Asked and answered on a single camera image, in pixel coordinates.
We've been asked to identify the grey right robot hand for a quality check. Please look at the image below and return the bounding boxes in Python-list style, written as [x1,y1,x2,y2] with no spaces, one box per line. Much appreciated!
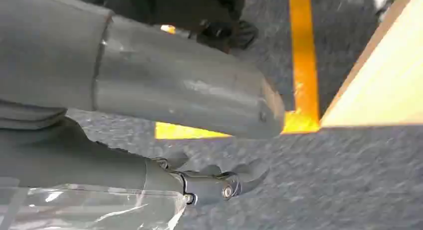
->
[0,0,285,206]

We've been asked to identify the yellow floor tape strip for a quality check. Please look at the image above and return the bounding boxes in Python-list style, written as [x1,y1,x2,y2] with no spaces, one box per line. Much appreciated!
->
[288,0,321,134]
[154,111,321,141]

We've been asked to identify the black robot foot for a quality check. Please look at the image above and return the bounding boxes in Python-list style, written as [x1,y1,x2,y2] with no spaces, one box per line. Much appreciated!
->
[52,0,259,54]

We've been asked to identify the pale wooden table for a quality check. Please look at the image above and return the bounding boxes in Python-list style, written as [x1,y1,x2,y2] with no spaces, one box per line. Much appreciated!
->
[320,0,423,129]

